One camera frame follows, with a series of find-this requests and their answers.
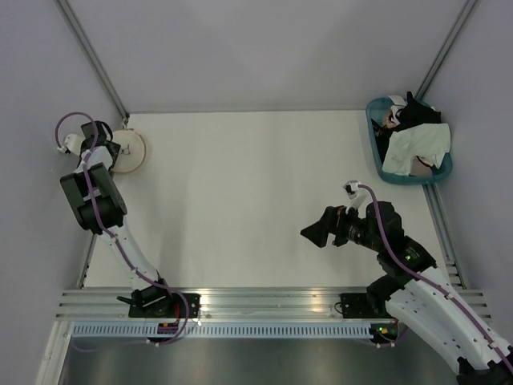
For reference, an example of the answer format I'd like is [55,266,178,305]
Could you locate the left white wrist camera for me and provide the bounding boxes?
[57,134,85,156]

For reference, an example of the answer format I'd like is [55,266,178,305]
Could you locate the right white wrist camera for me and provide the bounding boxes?
[343,180,367,211]

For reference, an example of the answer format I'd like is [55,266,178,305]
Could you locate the blue plastic basket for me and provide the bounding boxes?
[366,92,453,185]

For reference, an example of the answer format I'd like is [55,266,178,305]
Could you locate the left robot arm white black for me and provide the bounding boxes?
[59,120,182,318]

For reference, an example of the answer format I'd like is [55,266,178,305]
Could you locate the front aluminium rail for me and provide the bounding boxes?
[55,287,365,322]

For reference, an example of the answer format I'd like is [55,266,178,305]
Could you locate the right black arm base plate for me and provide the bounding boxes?
[339,293,378,319]

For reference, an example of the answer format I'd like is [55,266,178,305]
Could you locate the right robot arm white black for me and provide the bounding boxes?
[301,201,512,384]

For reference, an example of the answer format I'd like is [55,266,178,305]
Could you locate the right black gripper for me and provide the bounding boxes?
[300,201,383,252]

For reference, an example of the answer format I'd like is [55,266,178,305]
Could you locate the round white mesh laundry bag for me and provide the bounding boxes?
[112,129,147,174]

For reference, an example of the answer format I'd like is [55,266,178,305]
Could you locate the right aluminium frame post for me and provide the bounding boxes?
[415,0,481,99]

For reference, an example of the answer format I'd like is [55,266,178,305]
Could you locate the pale green cloth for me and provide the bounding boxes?
[382,124,451,176]

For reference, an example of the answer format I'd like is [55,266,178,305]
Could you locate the aluminium frame post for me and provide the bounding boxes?
[415,0,481,99]
[54,0,130,123]

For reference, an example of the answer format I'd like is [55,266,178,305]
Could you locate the black garment in basket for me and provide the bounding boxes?
[370,91,442,162]

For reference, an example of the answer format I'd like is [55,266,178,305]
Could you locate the left aluminium frame post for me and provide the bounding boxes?
[54,0,130,123]

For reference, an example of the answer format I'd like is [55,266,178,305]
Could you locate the beige garment in basket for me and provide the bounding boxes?
[410,156,435,178]

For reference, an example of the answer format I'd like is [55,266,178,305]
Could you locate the white slotted cable duct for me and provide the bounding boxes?
[72,322,372,339]

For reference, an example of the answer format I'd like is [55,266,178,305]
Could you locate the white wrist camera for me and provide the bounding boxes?
[57,134,85,156]
[343,180,367,211]

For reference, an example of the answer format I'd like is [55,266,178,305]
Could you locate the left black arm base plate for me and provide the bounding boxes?
[128,293,201,318]

